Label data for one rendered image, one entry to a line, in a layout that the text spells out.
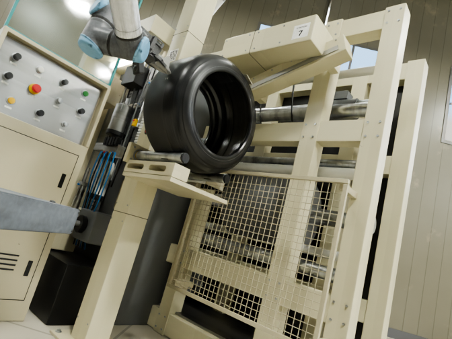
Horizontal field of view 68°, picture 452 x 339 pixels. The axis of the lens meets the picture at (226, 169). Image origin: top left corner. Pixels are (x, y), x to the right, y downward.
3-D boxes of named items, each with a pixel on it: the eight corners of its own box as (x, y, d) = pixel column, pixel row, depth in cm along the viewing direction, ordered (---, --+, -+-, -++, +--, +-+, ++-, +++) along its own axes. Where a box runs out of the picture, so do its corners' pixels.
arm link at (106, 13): (82, 17, 119) (94, -4, 122) (111, 41, 127) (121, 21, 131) (95, 8, 113) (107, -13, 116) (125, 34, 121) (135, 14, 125)
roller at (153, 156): (143, 159, 164) (135, 161, 161) (140, 149, 163) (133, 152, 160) (190, 161, 141) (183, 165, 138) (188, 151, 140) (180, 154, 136)
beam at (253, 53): (218, 59, 200) (224, 38, 203) (243, 81, 218) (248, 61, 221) (310, 38, 159) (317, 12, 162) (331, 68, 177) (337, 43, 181)
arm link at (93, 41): (101, 46, 110) (116, 19, 115) (70, 39, 112) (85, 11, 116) (111, 64, 119) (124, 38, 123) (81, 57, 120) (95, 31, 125)
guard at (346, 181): (165, 286, 186) (200, 167, 200) (168, 286, 187) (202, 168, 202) (314, 355, 125) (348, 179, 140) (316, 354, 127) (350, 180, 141)
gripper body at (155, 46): (166, 45, 136) (144, 23, 128) (158, 62, 134) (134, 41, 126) (155, 48, 142) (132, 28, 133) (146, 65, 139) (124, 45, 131)
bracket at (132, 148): (122, 160, 158) (128, 141, 160) (181, 185, 187) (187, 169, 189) (126, 161, 156) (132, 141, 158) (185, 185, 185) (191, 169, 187)
